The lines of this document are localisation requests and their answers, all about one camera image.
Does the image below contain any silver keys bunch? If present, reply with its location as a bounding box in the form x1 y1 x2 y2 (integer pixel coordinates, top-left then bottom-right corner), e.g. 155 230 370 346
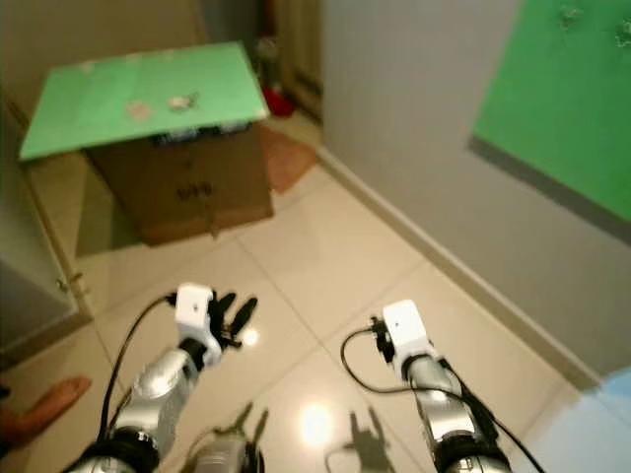
168 92 203 111

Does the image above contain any grey robot leg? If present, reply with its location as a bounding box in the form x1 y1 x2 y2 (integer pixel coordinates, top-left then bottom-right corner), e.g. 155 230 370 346
185 404 269 473

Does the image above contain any brown cardboard box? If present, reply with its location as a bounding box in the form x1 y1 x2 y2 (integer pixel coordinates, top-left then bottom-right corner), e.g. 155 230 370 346
87 120 275 246

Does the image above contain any brown floor mat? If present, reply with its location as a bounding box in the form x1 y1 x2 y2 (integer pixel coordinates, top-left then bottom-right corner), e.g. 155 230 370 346
261 126 318 195

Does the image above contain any grey door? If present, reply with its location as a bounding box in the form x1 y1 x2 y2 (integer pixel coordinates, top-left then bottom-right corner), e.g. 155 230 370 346
0 99 96 372

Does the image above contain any small red object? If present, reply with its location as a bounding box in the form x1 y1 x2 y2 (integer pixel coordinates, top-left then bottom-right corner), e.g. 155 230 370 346
262 87 295 119

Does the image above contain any small pale flat object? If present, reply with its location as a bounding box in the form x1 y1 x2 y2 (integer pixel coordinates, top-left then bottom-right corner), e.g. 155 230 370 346
124 101 156 121

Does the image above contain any green board table top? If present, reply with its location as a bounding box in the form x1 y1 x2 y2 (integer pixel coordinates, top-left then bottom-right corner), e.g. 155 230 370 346
18 41 272 162

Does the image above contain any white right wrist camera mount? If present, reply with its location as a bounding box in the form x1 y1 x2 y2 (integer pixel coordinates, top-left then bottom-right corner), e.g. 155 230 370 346
382 299 436 359

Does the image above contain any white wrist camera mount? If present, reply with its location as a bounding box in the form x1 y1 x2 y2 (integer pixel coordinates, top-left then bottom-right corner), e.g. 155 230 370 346
175 283 217 342
382 299 436 359

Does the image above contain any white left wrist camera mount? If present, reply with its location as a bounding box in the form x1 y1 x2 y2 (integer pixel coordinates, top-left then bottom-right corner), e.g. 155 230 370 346
175 283 217 342

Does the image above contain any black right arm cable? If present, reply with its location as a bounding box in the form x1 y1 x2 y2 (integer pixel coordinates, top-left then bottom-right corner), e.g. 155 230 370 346
339 325 447 397

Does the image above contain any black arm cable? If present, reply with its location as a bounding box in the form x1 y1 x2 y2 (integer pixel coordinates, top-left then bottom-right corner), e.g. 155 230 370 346
99 293 179 440
339 325 447 397

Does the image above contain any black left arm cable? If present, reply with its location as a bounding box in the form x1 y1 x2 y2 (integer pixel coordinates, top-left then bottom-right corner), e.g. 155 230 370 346
99 293 179 440

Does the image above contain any green wall board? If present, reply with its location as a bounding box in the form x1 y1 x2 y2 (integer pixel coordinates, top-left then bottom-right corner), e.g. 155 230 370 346
469 0 631 226

